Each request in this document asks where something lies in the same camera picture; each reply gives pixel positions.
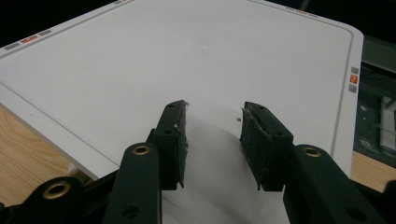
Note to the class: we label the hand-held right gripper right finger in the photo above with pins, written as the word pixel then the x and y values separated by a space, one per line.
pixel 299 174

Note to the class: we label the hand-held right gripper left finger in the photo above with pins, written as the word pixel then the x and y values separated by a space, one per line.
pixel 146 174

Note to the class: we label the white two-tier shoe rack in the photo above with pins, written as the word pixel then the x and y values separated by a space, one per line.
pixel 186 68

